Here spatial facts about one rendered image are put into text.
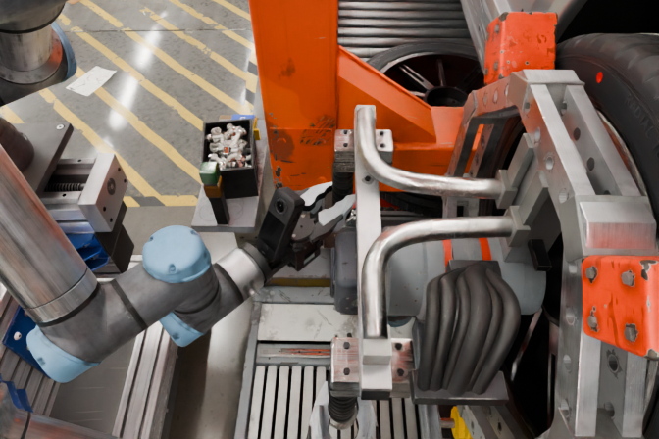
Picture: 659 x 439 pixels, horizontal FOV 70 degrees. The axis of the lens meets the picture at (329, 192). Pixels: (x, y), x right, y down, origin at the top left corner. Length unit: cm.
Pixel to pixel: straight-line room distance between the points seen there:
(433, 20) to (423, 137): 138
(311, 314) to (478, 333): 109
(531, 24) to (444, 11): 184
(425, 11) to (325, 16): 164
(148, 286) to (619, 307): 48
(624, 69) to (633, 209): 17
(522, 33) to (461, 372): 44
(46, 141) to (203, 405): 87
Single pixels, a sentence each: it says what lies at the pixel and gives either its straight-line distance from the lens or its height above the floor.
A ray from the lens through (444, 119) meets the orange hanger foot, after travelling 120.
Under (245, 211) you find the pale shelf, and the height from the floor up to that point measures 45.
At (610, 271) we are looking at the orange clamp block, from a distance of 43.
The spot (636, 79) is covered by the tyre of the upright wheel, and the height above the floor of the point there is 116.
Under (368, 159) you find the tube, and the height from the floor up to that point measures 101.
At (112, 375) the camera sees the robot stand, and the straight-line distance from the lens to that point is 142.
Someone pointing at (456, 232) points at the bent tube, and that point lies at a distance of 55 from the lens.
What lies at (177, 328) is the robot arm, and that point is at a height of 84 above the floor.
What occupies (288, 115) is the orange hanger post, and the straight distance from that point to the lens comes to 103.
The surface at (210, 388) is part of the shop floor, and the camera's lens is 155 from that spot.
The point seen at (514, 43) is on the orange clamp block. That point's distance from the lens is 70.
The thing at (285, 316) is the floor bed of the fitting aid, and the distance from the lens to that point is 152.
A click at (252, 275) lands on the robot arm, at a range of 72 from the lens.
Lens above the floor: 144
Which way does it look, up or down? 50 degrees down
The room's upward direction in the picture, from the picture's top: straight up
